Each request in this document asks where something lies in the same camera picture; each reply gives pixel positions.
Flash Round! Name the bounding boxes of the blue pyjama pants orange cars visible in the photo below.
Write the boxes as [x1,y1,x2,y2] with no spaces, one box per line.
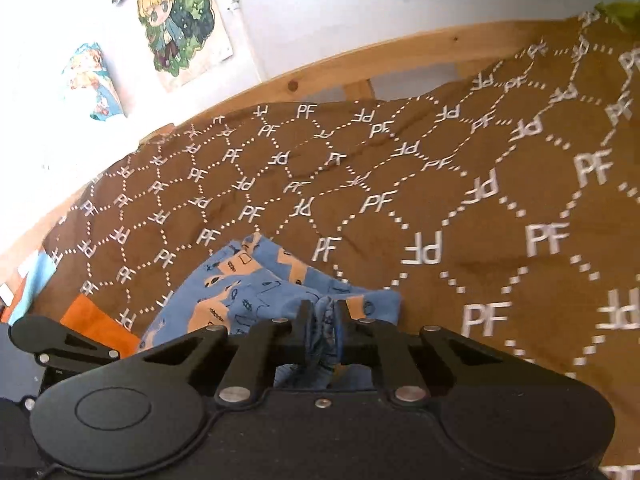
[139,233,401,390]

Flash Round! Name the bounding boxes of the brown PF patterned blanket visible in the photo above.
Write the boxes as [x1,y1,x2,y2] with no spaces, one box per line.
[43,9,639,476]

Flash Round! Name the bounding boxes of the anime poster far left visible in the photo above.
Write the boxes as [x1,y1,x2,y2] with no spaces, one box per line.
[62,42,125,122]

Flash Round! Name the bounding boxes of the blond anime character poster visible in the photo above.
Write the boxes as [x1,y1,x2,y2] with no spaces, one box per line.
[137,0,233,91]

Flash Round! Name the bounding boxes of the white wall conduit pipe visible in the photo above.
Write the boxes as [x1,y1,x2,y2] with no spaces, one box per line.
[228,0,267,84]

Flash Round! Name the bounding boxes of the wooden bed frame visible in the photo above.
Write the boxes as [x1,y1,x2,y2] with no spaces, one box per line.
[137,20,552,148]

